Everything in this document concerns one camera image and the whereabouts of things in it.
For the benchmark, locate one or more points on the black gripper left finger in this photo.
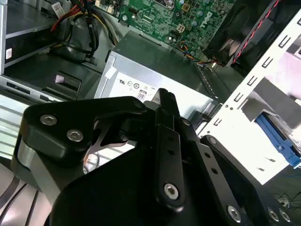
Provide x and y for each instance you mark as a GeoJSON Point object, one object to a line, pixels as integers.
{"type": "Point", "coordinates": [70, 113]}

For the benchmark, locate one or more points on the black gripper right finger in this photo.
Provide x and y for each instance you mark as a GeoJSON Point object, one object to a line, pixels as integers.
{"type": "Point", "coordinates": [225, 169]}

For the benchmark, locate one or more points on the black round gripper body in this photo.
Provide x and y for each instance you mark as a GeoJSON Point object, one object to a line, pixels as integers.
{"type": "Point", "coordinates": [105, 195]}

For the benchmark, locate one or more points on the hard disk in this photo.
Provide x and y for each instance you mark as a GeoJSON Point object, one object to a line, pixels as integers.
{"type": "Point", "coordinates": [277, 139]}

